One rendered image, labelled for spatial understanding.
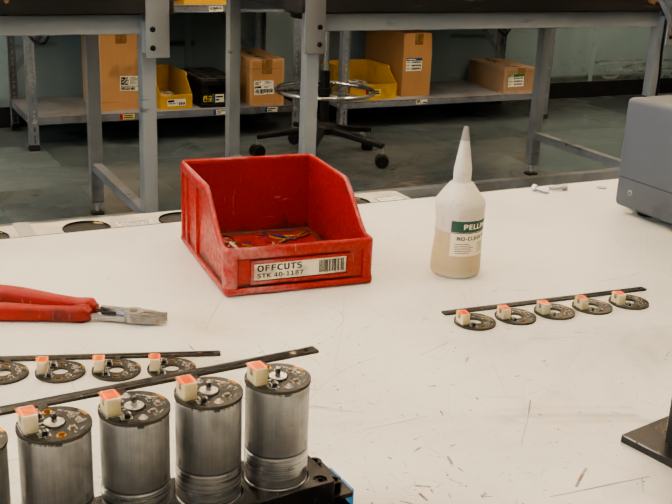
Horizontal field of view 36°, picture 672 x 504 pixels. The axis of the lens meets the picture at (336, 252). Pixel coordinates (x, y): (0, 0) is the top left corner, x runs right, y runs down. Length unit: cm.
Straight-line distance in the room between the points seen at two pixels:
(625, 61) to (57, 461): 607
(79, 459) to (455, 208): 37
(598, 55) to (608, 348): 563
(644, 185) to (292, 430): 53
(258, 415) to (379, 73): 471
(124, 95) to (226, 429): 410
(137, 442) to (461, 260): 36
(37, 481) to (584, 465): 24
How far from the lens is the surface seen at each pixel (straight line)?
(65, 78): 482
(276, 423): 38
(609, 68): 628
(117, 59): 442
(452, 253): 68
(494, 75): 533
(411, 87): 501
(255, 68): 458
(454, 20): 312
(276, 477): 39
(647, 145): 85
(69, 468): 36
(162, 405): 37
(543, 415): 51
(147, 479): 37
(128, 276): 67
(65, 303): 61
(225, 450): 38
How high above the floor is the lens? 98
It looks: 19 degrees down
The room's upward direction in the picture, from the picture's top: 2 degrees clockwise
